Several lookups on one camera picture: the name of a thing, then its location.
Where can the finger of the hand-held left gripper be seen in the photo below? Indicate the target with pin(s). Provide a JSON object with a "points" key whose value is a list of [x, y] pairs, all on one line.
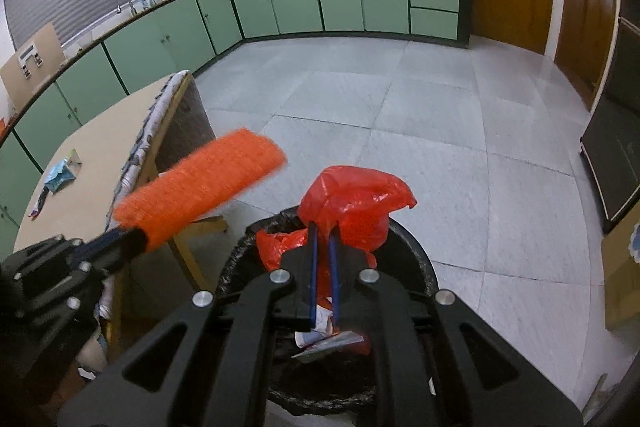
{"points": [[125, 254], [107, 241]]}

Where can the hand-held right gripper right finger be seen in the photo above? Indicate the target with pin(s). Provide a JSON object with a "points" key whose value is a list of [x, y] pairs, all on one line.
{"points": [[335, 277]]}

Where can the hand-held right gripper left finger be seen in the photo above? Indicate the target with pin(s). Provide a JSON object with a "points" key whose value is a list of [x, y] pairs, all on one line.
{"points": [[314, 267]]}

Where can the red plastic bag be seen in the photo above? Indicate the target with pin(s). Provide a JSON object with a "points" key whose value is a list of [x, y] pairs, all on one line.
{"points": [[355, 207]]}

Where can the black lined waste bin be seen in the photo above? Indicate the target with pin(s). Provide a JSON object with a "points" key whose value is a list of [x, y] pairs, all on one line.
{"points": [[410, 252]]}

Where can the orange foam net sleeve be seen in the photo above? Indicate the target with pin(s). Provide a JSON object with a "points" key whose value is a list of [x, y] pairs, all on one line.
{"points": [[200, 187]]}

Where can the wooden table leg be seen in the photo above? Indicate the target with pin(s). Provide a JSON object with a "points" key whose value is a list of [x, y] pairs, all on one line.
{"points": [[187, 257]]}

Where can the white printed wrapper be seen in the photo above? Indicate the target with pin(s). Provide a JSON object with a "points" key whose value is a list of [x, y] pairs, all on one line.
{"points": [[320, 349]]}

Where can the small dark wrapper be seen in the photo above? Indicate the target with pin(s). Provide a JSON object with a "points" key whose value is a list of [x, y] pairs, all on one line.
{"points": [[39, 204]]}

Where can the blue crumpled wrapper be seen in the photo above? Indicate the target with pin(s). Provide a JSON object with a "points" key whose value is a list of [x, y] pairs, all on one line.
{"points": [[60, 174]]}

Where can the cardboard box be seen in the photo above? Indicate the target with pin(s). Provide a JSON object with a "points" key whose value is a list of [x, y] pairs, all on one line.
{"points": [[622, 287]]}

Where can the black glass cabinet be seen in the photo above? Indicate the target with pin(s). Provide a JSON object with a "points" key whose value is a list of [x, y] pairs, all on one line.
{"points": [[617, 132]]}

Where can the dark wooden door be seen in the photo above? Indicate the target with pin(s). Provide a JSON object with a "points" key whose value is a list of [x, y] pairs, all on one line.
{"points": [[585, 7]]}

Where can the white plastic bracket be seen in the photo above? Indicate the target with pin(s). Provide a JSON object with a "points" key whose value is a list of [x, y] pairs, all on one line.
{"points": [[30, 57]]}

